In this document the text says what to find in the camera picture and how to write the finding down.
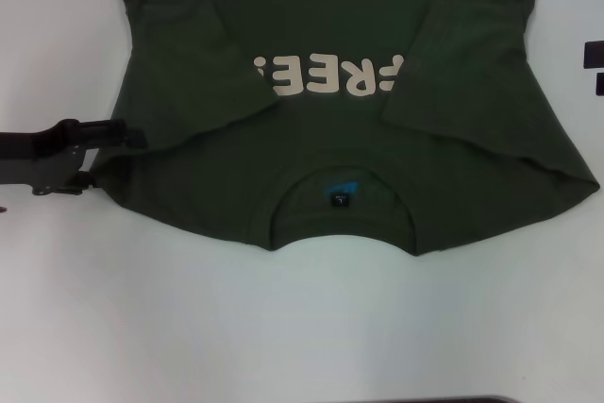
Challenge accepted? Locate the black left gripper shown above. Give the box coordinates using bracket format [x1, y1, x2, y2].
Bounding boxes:
[0, 118, 148, 197]

